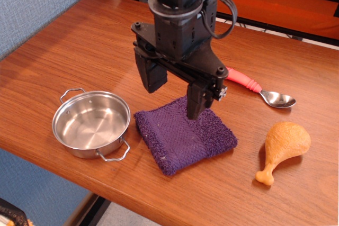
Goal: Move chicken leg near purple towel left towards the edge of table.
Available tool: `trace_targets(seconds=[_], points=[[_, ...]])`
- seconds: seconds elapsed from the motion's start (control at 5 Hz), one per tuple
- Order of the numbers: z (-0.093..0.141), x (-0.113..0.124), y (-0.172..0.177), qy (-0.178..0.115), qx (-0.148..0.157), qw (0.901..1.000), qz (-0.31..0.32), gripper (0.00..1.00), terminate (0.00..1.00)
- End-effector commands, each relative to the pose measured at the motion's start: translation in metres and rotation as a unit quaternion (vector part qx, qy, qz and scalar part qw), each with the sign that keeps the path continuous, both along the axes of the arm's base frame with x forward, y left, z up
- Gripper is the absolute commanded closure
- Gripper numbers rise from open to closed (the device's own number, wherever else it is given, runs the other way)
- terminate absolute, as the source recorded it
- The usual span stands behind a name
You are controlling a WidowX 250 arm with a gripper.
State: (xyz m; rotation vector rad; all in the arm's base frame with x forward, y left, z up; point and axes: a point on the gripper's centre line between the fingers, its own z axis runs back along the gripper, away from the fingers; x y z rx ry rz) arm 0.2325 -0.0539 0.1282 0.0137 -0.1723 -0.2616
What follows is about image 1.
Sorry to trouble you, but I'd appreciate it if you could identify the black cable loop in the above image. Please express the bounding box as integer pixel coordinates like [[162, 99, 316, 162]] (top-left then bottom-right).
[[200, 0, 238, 40]]

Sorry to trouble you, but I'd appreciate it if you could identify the orange object bottom left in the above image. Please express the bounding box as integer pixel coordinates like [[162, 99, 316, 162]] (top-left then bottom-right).
[[1, 199, 33, 226]]

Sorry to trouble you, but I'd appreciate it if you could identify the small steel pot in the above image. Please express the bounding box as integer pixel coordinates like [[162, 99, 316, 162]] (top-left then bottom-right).
[[52, 88, 131, 162]]

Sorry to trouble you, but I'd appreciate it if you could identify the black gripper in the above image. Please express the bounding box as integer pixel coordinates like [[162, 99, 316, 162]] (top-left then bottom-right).
[[131, 0, 228, 120]]

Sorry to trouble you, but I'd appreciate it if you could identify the orange toy chicken leg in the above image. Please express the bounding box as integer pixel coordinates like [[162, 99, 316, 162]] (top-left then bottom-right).
[[255, 122, 311, 186]]

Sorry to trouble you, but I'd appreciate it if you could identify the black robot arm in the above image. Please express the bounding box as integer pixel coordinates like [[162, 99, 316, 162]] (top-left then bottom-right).
[[131, 0, 228, 120]]

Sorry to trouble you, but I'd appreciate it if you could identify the spoon with pink handle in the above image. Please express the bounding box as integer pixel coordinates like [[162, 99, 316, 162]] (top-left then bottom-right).
[[227, 67, 296, 109]]

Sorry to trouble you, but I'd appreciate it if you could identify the purple knitted towel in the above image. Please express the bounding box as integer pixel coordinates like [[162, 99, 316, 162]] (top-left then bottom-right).
[[134, 96, 238, 176]]

